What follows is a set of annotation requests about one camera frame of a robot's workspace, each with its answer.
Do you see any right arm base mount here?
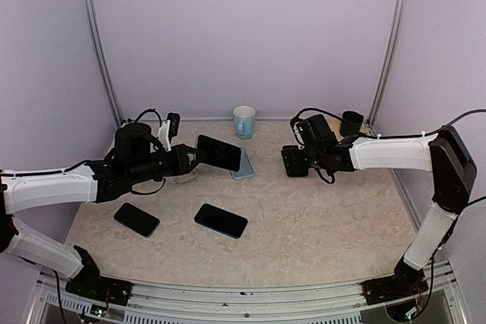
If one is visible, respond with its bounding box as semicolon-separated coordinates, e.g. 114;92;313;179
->
362;259;429;305

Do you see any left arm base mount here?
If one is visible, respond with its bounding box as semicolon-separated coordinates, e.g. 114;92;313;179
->
65;245;133;307

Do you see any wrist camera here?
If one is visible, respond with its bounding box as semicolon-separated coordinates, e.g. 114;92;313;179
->
290;115;338;151
157;112;181;152

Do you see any black phone white edge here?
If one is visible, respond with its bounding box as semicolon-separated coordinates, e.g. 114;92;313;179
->
197;134;241;172

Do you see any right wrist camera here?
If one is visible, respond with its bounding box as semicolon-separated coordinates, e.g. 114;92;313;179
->
290;115;338;151

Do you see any aluminium frame post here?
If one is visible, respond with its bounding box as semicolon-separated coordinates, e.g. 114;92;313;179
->
83;0;124;127
367;0;407;128

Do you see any clear phone case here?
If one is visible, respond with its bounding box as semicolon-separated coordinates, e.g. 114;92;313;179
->
174;170;197;184

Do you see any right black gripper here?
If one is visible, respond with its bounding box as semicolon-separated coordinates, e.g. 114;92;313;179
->
281;145;324;173

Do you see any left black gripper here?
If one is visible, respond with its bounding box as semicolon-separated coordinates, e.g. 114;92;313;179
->
128;143;207;184

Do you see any left aluminium frame post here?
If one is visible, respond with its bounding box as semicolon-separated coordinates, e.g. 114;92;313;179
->
83;0;124;127

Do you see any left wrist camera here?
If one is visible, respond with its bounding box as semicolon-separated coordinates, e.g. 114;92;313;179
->
157;112;181;152

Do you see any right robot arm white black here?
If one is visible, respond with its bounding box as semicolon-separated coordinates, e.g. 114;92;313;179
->
281;108;480;297

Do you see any dark green cup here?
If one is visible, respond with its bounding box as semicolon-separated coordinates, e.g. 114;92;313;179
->
339;111;364;137

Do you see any black phone left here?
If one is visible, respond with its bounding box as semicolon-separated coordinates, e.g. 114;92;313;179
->
114;203;160;238

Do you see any beige plate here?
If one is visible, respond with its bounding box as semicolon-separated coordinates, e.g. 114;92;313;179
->
327;118;370;143

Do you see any light blue mug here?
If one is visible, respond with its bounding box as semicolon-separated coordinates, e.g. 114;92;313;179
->
233;105;256;140

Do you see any right aluminium frame post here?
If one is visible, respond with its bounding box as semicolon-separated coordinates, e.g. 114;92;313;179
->
367;0;407;128

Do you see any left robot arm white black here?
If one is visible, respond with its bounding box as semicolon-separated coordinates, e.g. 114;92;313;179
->
1;122;206;297

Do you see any light blue phone case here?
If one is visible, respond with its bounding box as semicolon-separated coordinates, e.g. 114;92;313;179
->
230;147;255;181

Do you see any black phone blue edge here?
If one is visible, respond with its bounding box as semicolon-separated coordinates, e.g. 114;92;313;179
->
194;203;248;239

